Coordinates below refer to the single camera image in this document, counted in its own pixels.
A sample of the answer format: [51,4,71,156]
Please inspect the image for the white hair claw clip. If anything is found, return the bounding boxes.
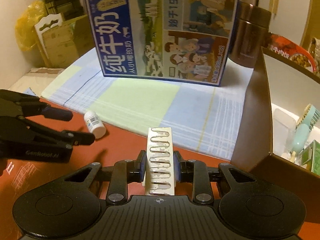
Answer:
[144,127,176,196]

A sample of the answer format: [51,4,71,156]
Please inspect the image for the brown storage box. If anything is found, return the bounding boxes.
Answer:
[229,45,320,221]

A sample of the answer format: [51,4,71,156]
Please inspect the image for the yellow plastic bag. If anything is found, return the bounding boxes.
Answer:
[15,0,47,51]

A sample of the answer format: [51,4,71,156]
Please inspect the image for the red printed mat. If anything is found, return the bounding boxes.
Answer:
[0,97,320,240]

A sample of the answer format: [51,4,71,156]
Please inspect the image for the cardboard boxes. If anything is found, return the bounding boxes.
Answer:
[33,14,95,68]

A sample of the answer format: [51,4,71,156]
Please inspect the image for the red instant rice bowl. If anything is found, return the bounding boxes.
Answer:
[266,33,319,77]

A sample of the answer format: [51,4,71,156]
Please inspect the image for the beige quilted cover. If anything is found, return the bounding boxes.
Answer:
[308,37,320,64]

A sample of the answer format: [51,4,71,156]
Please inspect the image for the plaid pastel cloth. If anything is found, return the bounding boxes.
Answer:
[42,49,253,160]

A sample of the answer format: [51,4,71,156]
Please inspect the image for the brown thermos jar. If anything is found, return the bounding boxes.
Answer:
[228,2,271,68]

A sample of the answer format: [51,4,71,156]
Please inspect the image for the clear plastic case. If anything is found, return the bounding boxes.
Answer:
[273,108,296,156]

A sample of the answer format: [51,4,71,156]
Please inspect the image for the blue milk carton box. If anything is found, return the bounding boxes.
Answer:
[85,0,239,86]

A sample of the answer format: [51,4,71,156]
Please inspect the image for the light blue handheld fan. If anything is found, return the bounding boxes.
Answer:
[290,103,319,154]

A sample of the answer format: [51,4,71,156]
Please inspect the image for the green medicine box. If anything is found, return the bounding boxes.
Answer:
[297,140,320,176]

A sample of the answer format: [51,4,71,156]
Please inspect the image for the white pill bottle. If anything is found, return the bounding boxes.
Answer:
[84,111,106,139]

